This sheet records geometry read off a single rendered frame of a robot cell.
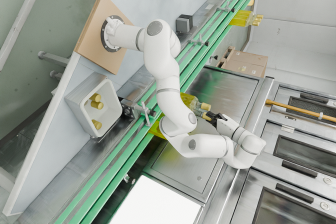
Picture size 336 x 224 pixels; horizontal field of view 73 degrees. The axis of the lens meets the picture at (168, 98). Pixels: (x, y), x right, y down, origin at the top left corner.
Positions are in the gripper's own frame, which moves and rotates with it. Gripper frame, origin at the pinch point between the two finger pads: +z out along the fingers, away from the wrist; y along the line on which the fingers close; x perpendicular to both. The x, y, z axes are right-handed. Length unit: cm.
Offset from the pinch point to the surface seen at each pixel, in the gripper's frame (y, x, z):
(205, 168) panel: -12.7, 18.2, -11.6
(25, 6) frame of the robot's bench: 50, 34, 94
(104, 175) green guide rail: 4, 55, 12
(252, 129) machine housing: -12.6, -16.2, -15.6
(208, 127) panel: -12.4, -1.9, 2.7
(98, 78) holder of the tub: 33, 35, 31
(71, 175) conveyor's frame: 6, 65, 21
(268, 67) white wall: -308, -444, 147
